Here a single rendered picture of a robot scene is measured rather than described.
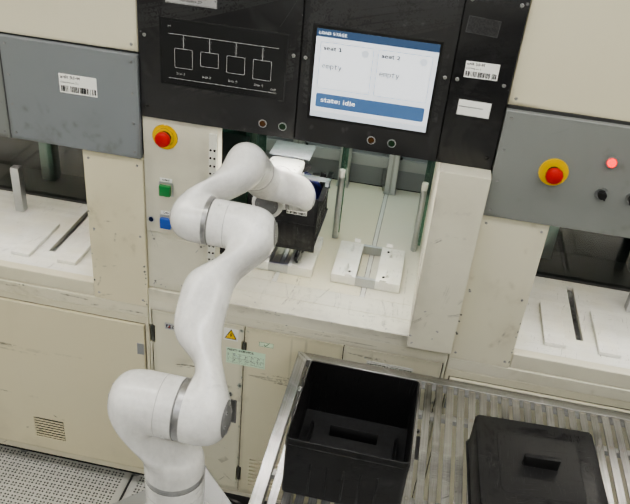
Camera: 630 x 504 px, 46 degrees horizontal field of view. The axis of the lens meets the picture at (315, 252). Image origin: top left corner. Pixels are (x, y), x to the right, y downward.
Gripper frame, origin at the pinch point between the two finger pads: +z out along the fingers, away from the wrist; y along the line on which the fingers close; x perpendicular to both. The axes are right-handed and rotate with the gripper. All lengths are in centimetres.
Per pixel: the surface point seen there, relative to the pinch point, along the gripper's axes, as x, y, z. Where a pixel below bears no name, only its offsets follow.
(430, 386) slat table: -45, 51, -37
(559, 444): -35, 81, -61
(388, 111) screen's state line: 30, 28, -30
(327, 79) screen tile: 35.0, 12.4, -30.3
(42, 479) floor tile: -121, -74, -35
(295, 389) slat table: -45, 15, -48
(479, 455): -35, 62, -69
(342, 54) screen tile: 41, 15, -30
